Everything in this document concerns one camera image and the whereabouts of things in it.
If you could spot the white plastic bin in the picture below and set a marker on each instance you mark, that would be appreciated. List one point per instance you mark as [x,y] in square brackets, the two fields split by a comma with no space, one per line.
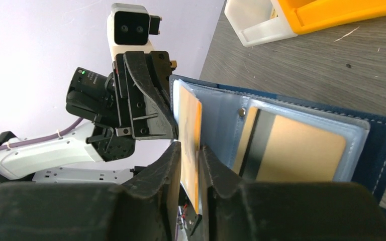
[257,22]

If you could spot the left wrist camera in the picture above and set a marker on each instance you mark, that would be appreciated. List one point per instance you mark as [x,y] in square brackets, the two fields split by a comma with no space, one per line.
[129,27]

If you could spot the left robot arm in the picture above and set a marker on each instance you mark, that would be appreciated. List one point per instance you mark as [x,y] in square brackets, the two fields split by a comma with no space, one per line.
[50,158]

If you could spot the orange plastic bin left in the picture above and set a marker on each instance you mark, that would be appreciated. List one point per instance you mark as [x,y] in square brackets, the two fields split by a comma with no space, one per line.
[309,16]

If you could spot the gold card pocket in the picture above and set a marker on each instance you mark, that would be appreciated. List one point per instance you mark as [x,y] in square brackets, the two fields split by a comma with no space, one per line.
[189,125]

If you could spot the blue leather card holder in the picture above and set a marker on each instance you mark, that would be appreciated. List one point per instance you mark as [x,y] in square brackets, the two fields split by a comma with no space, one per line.
[224,111]

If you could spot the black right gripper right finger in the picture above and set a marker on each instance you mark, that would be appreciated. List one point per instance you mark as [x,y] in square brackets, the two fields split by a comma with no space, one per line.
[238,209]

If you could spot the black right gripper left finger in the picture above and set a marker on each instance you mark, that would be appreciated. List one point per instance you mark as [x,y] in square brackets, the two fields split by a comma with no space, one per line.
[143,208]

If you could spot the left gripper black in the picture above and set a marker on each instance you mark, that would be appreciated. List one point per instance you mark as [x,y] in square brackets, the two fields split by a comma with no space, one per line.
[92,96]

